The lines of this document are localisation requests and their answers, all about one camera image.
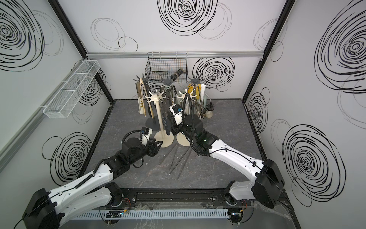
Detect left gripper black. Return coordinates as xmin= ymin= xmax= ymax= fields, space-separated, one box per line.
xmin=129 ymin=137 xmax=163 ymax=166

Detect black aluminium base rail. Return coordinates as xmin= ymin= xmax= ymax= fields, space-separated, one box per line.
xmin=110 ymin=188 xmax=255 ymax=208

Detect grey utensil rack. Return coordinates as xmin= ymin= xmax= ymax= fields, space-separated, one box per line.
xmin=134 ymin=76 xmax=160 ymax=131
xmin=187 ymin=77 xmax=201 ymax=84
xmin=160 ymin=79 xmax=177 ymax=99

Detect beige plastic tongs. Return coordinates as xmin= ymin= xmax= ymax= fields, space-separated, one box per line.
xmin=139 ymin=78 xmax=154 ymax=118

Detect cream utensil rack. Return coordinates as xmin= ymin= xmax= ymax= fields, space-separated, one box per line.
xmin=146 ymin=92 xmax=174 ymax=148
xmin=176 ymin=89 xmax=196 ymax=147

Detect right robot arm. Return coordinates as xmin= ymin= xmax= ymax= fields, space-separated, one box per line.
xmin=161 ymin=93 xmax=285 ymax=209

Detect white wire wall basket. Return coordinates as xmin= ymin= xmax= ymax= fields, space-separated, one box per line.
xmin=43 ymin=60 xmax=101 ymax=119

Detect grey slotted cable duct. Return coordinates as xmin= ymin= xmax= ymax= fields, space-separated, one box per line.
xmin=74 ymin=209 xmax=229 ymax=220

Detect dark bottle in basket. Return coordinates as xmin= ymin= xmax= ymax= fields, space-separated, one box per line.
xmin=170 ymin=68 xmax=184 ymax=81

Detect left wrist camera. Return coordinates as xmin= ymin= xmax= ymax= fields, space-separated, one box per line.
xmin=141 ymin=127 xmax=152 ymax=146

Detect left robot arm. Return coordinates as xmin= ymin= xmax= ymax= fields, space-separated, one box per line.
xmin=20 ymin=127 xmax=163 ymax=229

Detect black wire wall basket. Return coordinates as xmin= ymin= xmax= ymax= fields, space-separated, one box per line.
xmin=145 ymin=52 xmax=188 ymax=84

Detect black tweezer tongs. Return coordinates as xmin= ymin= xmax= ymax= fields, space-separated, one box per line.
xmin=159 ymin=94 xmax=171 ymax=136

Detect steel v-shaped tongs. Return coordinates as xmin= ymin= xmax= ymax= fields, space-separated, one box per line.
xmin=158 ymin=144 xmax=178 ymax=168

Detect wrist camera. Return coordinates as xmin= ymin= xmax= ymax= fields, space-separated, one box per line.
xmin=141 ymin=127 xmax=152 ymax=146
xmin=169 ymin=104 xmax=183 ymax=126

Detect glass sugar jar black lid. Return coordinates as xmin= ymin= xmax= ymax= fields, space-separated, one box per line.
xmin=205 ymin=102 xmax=214 ymax=118

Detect black steel tongs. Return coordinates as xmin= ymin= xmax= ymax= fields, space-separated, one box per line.
xmin=144 ymin=80 xmax=158 ymax=112

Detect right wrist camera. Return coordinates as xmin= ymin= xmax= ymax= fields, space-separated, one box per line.
xmin=169 ymin=104 xmax=183 ymax=126

